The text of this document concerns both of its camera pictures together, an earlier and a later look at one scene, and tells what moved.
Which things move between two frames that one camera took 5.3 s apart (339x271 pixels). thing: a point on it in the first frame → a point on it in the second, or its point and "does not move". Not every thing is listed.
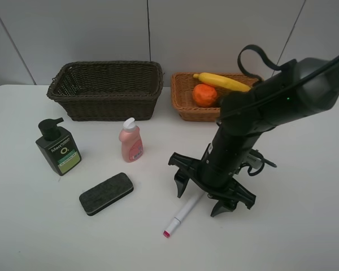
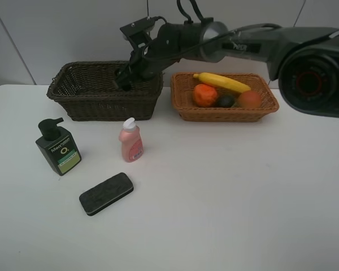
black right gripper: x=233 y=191 → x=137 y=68
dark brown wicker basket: x=108 y=90 does not move
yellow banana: x=222 y=82 does not move
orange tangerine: x=204 y=95 does not move
